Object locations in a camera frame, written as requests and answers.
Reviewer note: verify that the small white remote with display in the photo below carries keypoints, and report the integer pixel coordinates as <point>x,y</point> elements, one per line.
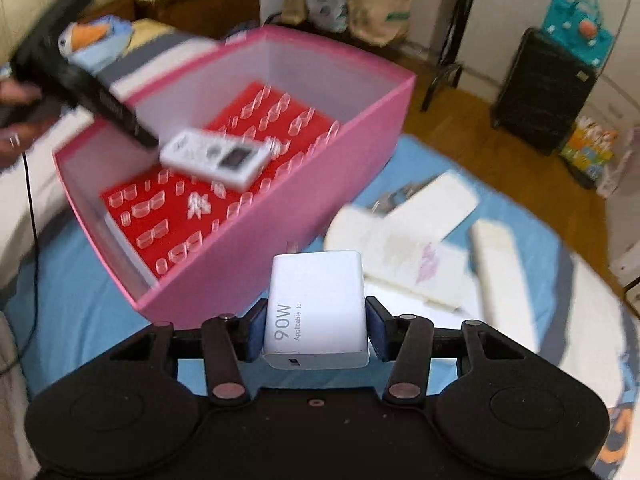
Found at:
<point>200,155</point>

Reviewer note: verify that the red printed paper bag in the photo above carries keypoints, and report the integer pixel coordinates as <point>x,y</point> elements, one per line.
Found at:
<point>170,195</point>

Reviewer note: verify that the white remote with pink buttons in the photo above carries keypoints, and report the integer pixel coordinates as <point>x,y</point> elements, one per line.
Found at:
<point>400,255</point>

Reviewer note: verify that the black metal rack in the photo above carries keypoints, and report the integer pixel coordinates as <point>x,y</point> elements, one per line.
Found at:
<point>450,60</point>

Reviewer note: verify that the colourful cartoon box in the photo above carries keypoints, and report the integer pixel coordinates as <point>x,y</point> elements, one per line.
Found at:
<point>587,152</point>

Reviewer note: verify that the black suitcase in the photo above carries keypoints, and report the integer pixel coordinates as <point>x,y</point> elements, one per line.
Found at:
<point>540,90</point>

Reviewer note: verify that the dark wooden cabinet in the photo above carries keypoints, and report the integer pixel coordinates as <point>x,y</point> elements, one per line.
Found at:
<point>210,10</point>

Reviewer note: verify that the clear white plastic bag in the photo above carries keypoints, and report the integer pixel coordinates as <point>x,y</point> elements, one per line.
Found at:
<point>622,160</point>

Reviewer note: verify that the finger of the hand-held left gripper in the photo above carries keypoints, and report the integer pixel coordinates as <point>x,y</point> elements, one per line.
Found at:
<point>120,110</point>

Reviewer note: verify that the brown paper bag green print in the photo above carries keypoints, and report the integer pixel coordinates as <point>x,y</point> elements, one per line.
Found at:
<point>380,10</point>

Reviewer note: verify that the teal tote bag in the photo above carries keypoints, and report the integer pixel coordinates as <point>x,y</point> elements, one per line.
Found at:
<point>575,30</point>

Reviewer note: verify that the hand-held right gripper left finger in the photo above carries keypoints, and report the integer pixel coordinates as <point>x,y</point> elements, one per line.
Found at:
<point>257,331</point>

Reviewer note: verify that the blue orange plush toy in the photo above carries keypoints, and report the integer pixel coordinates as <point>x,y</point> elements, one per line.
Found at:
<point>90,35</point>

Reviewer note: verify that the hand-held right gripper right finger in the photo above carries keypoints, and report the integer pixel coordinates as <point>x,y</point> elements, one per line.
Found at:
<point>376,331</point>

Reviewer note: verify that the pink cardboard box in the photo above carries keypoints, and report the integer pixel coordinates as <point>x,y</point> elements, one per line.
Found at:
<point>300,200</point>

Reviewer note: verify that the white green plastic bag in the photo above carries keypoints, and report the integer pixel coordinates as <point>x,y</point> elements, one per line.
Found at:
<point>326,7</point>

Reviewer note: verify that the white charger block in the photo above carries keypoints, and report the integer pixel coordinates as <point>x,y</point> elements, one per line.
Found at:
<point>315,310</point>

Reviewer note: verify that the person's left hand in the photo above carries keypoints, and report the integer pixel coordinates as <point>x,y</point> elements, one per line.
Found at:
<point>15,92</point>

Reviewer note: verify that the cream remote control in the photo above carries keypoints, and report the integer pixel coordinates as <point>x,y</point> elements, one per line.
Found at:
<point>500,280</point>

